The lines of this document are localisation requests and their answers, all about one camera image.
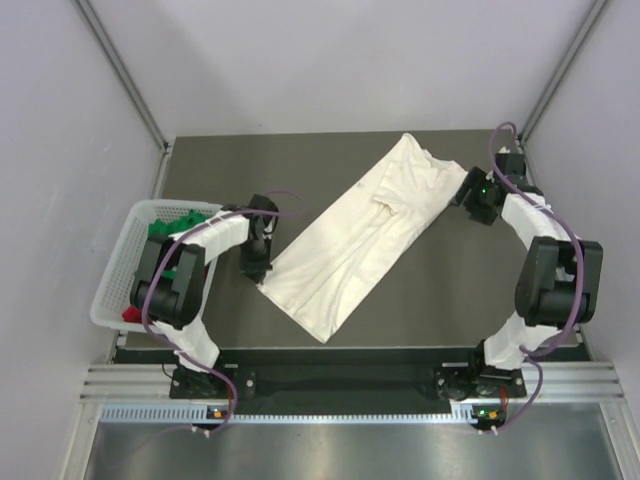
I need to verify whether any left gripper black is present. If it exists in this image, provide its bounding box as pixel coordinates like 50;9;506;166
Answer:
238;234;272;285

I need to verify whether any white t shirt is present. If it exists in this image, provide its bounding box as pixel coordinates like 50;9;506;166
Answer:
259;133;467;343

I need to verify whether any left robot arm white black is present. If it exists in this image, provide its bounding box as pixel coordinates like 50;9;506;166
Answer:
130;194;280;399

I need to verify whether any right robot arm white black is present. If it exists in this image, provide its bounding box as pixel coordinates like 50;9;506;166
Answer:
438;150;604;401

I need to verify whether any green t shirt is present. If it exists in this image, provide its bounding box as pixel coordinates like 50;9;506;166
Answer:
148;210;208;236

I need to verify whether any red t shirt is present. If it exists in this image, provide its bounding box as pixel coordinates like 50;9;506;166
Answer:
122;306;142;324

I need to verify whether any white plastic laundry basket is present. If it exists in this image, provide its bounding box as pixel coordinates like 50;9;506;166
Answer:
90;199;222;333

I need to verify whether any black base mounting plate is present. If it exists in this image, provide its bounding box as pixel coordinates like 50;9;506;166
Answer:
115;339;526;416

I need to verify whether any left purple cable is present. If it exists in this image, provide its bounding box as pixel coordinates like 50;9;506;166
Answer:
141;188;307;431

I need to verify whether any purple cable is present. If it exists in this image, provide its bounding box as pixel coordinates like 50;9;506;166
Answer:
488;121;591;431
141;188;307;431

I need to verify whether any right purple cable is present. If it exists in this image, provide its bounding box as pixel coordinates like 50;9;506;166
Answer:
488;121;591;431

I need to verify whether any grey slotted cable duct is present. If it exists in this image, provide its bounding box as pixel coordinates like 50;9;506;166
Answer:
100;403;502;425

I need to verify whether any right aluminium frame post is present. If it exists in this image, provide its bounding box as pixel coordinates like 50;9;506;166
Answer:
517;0;611;146

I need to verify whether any aluminium frame post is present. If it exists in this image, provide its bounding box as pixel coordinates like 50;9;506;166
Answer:
71;0;170;153
517;0;611;146

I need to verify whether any left aluminium frame post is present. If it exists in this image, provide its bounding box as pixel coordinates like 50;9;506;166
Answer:
71;0;170;153

